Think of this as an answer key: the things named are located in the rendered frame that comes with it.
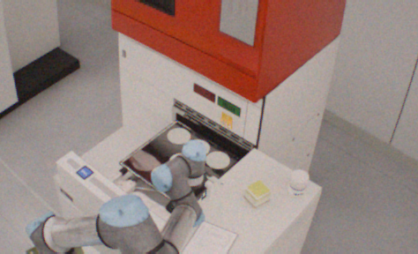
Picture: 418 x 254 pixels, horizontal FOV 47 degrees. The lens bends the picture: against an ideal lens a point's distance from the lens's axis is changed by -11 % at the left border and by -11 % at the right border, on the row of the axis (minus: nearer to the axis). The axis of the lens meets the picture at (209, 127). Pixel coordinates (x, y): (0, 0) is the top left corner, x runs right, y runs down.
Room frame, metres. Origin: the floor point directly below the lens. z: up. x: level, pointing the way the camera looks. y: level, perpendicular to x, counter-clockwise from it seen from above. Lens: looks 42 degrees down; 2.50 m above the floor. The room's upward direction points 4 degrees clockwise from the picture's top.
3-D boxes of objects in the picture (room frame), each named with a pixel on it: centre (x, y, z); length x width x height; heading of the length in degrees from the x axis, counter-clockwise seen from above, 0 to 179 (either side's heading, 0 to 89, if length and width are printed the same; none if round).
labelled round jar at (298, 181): (1.36, -0.36, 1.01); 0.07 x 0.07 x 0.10
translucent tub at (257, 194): (1.31, -0.20, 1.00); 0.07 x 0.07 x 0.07; 38
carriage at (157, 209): (1.33, 0.25, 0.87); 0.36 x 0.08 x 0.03; 54
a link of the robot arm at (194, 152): (1.20, 0.04, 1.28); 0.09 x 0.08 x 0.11; 138
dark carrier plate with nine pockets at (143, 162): (1.56, 0.10, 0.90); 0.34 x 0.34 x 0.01; 54
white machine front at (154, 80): (1.85, 0.13, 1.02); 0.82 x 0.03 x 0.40; 54
